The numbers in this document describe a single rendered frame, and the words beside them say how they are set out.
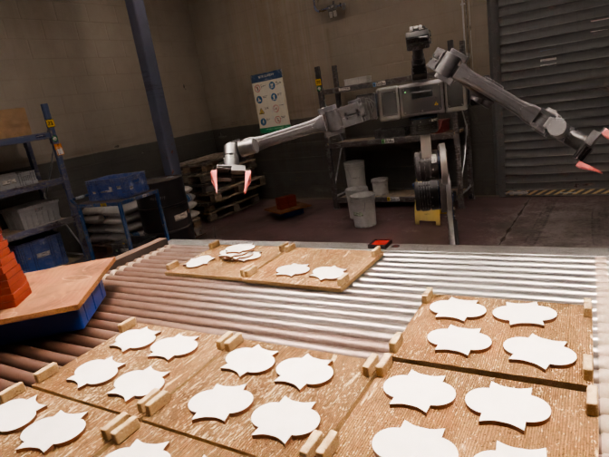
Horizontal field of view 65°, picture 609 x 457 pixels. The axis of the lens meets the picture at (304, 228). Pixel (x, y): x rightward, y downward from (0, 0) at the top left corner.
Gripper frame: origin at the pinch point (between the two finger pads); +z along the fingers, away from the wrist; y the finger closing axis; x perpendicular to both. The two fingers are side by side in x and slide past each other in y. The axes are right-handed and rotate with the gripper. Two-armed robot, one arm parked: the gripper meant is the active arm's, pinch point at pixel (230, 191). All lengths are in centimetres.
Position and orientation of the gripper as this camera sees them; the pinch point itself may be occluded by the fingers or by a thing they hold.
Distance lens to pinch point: 169.1
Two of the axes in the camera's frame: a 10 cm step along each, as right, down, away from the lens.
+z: 0.7, 8.7, -4.9
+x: 1.2, -5.0, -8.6
